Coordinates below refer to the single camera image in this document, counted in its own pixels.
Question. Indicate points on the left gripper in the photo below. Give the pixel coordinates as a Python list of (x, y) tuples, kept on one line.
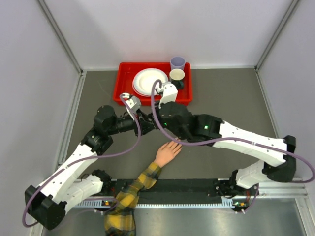
[(145, 124)]

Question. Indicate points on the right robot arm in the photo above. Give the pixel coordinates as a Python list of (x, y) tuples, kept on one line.
[(205, 130)]

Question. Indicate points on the yellow plaid sleeve forearm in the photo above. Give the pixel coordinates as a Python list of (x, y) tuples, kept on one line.
[(120, 221)]

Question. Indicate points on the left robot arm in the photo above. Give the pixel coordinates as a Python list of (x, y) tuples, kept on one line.
[(49, 202)]

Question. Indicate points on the mannequin hand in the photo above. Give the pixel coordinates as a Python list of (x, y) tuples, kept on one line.
[(167, 152)]

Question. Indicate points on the white paper plates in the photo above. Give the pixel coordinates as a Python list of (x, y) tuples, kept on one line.
[(144, 79)]

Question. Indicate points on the dark green mug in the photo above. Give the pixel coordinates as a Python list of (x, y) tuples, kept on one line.
[(176, 77)]

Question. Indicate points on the lavender plastic cup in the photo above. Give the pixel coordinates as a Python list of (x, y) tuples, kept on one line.
[(177, 63)]

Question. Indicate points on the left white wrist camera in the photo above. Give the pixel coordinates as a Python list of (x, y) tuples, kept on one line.
[(133, 103)]

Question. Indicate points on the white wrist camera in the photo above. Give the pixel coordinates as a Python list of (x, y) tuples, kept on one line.
[(168, 93), (133, 103)]

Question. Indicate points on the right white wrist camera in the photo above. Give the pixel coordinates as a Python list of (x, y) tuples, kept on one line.
[(168, 93)]

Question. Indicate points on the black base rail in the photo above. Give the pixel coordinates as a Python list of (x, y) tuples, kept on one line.
[(211, 187)]

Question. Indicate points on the slotted cable duct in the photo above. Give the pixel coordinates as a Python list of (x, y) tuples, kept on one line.
[(223, 204)]

